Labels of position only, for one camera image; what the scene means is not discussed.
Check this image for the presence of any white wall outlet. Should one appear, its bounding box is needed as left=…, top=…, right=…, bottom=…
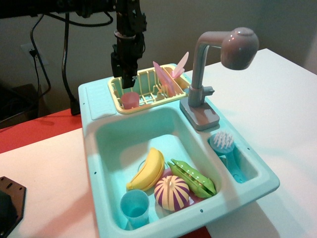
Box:
left=20, top=43, right=49, bottom=67

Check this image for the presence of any yellow toy banana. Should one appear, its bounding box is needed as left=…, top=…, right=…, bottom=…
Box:
left=126, top=147, right=165, bottom=191

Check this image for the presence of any blue plastic cup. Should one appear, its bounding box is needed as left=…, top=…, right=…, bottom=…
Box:
left=120, top=189, right=150, bottom=229

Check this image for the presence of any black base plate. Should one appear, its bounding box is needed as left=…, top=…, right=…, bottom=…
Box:
left=0, top=176, right=26, bottom=238

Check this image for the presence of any grey toy faucet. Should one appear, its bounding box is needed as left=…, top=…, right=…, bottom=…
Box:
left=180, top=27, right=259, bottom=131

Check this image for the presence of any red cloth mat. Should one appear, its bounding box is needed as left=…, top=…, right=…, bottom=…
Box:
left=0, top=109, right=82, bottom=153

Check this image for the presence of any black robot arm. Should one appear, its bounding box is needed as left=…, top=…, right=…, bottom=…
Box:
left=0, top=0, right=147, bottom=89

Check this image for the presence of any yellow drying rack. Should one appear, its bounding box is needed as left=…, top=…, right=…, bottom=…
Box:
left=108, top=67, right=190, bottom=115

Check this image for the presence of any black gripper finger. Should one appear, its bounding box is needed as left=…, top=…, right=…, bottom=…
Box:
left=121, top=63, right=138, bottom=89
left=110, top=53, right=122, bottom=77

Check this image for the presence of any pink plate in rack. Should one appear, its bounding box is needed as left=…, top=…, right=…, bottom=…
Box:
left=153, top=61, right=175, bottom=97

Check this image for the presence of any teal toy sink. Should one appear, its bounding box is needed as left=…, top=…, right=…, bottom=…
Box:
left=78, top=77, right=280, bottom=238

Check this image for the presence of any green toy pea pod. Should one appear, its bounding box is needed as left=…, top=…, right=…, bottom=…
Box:
left=167, top=159, right=217, bottom=198

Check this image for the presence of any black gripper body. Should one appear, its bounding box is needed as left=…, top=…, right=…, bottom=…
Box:
left=112, top=31, right=146, bottom=66

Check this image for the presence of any black flexible gooseneck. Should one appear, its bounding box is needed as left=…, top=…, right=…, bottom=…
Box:
left=61, top=13, right=80, bottom=116

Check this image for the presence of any pink plastic cup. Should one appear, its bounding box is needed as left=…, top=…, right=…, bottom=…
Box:
left=121, top=92, right=139, bottom=110

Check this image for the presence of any black power cable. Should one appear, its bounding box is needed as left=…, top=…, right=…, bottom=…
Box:
left=0, top=13, right=52, bottom=124

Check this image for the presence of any purple striped toy onion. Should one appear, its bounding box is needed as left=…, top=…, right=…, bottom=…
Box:
left=154, top=176, right=190, bottom=211

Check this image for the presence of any teal dish brush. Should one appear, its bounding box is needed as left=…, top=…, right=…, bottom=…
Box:
left=208, top=131, right=247, bottom=183

